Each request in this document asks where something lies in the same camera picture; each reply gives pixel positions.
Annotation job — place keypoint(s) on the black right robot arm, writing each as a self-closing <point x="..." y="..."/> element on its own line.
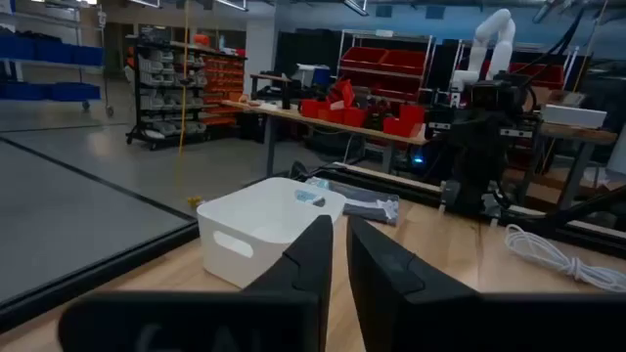
<point x="472" y="171"/>

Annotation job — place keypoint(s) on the white plastic bin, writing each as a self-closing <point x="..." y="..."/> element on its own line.
<point x="235" y="220"/>

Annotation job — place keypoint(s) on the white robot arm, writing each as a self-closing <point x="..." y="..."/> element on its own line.
<point x="489" y="44"/>

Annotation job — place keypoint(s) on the black rack with parts bins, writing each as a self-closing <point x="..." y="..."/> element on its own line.
<point x="166" y="98"/>

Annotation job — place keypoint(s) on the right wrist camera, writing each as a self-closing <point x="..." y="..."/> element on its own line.
<point x="490" y="95"/>

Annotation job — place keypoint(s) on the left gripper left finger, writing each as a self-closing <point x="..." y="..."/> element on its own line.
<point x="293" y="303"/>

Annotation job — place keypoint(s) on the wooden table with grey legs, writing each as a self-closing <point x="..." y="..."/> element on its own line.
<point x="582" y="137"/>

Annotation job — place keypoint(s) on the white flat box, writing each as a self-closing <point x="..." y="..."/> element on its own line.
<point x="572" y="116"/>

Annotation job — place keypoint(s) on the shelf with blue bins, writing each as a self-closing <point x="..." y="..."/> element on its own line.
<point x="49" y="54"/>

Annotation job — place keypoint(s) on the long wooden workbench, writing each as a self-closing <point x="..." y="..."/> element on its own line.
<point x="313" y="121"/>

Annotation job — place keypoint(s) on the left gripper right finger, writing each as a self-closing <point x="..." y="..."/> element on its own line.
<point x="391" y="303"/>

